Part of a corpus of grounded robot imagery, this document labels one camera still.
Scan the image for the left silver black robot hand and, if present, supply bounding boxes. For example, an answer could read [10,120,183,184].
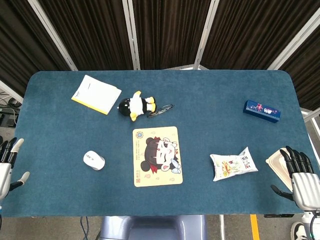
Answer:
[0,137,31,201]

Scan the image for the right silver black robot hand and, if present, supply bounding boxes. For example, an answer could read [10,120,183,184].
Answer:
[270,145,320,211]

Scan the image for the white computer mouse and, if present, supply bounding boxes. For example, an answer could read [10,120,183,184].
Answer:
[83,150,106,171]

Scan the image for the cartoon girl mouse pad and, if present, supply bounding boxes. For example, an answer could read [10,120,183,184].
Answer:
[132,126,184,188]

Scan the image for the beige takeout container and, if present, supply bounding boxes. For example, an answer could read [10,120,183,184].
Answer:
[265,147,295,191]

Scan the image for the white sneaker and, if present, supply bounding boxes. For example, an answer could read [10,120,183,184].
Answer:
[290,221,311,240]

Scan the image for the yellow floor tape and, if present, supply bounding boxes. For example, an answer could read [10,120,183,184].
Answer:
[249,214,261,240]

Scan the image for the white snack bag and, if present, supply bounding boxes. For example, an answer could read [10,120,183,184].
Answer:
[209,146,259,183]

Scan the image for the dark blue floral box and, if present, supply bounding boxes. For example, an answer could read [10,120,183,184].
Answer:
[242,99,282,125]

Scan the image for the dark brown curtain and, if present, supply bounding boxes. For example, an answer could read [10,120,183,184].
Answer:
[0,0,71,97]
[200,0,320,71]
[131,0,214,71]
[37,0,134,71]
[279,31,320,111]

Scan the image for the white yellow notebook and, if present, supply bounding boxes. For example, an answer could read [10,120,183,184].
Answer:
[71,74,123,116]

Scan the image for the blue felt table cloth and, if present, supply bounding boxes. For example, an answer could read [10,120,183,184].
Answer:
[1,69,320,218]

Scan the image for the black white penguin plush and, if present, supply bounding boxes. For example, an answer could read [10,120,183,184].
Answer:
[117,90,157,123]

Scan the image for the grey robot torso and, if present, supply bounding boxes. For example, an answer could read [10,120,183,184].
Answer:
[99,215,208,240]

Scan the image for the blue floor cable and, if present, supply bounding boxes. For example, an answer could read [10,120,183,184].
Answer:
[79,216,91,240]

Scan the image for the white frame post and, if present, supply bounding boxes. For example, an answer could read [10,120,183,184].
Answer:
[266,13,320,71]
[121,0,141,71]
[27,0,79,72]
[193,0,221,71]

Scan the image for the black frame eyeglasses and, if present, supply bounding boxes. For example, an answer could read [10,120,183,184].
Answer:
[146,104,176,119]

